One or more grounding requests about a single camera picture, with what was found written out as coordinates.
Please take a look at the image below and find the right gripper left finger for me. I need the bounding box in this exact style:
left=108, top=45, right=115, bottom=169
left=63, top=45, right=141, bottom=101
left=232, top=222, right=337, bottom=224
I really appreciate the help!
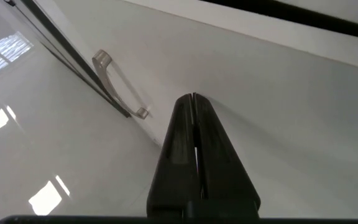
left=146, top=93, right=198, bottom=218

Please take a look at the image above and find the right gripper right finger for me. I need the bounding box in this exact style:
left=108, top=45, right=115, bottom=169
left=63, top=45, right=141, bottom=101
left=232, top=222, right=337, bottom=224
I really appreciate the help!
left=192, top=92, right=262, bottom=219

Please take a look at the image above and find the white kitchen cabinet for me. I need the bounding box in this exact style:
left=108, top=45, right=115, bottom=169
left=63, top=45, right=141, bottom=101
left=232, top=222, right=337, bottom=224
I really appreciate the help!
left=0, top=0, right=358, bottom=119

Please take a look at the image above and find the white cabinet door with handle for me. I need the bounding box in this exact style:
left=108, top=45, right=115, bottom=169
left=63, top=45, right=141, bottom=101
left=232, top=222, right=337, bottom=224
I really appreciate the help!
left=53, top=0, right=358, bottom=219

